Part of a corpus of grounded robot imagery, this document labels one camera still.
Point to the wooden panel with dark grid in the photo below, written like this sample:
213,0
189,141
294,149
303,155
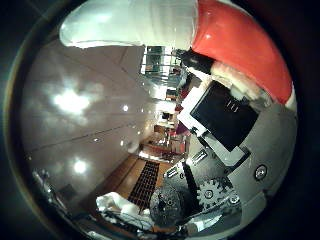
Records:
128,176

